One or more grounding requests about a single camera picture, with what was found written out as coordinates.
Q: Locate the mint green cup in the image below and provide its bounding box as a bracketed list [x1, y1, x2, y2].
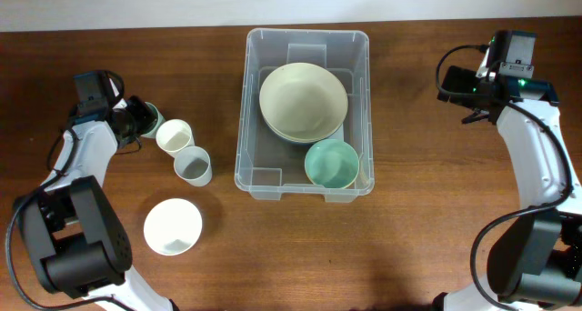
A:
[142, 102, 166, 139]

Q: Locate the cream white cup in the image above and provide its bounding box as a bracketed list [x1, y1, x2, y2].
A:
[156, 119, 195, 157]

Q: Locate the grey cup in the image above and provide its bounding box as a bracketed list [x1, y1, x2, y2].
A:
[174, 146, 213, 187]

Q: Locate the white small bowl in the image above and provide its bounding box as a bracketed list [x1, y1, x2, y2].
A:
[144, 198, 203, 256]

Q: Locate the mint green small bowl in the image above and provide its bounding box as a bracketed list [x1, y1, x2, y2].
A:
[304, 139, 360, 189]

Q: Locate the beige large bowl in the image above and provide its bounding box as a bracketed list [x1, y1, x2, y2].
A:
[259, 63, 348, 139]

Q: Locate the yellow small bowl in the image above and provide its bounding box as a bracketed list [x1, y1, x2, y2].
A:
[354, 155, 368, 189]

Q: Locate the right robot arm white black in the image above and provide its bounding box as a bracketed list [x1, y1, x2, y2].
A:
[431, 30, 581, 310]

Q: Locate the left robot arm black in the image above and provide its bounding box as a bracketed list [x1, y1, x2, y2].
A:
[5, 70, 178, 311]

